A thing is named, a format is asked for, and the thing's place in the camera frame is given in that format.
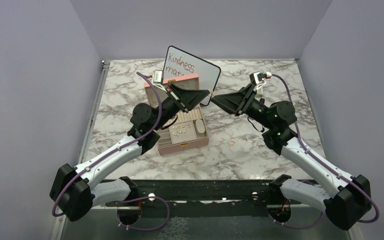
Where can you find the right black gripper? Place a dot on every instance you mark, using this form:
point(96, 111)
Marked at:
point(238, 101)

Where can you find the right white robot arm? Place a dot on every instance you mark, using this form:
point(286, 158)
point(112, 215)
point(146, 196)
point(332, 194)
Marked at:
point(343, 198)

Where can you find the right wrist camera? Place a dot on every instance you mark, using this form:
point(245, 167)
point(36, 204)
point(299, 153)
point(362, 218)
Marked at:
point(258, 79)

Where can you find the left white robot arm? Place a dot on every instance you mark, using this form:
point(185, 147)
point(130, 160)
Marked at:
point(77, 189)

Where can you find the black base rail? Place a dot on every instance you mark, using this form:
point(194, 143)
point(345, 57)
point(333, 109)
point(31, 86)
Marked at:
point(203, 198)

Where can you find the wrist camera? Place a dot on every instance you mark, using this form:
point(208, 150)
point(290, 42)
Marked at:
point(258, 79)
point(157, 79)

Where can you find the small whiteboard with writing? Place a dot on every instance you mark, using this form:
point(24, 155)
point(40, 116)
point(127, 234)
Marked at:
point(179, 62)

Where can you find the beige oval cushion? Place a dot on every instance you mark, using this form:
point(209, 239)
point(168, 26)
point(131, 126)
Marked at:
point(200, 128)

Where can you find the pink jewelry box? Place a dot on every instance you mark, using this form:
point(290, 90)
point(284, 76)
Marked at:
point(181, 133)

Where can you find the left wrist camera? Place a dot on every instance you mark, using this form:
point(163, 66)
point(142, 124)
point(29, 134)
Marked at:
point(157, 79)

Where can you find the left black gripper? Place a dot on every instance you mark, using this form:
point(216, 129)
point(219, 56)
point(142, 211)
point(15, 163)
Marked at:
point(187, 98)

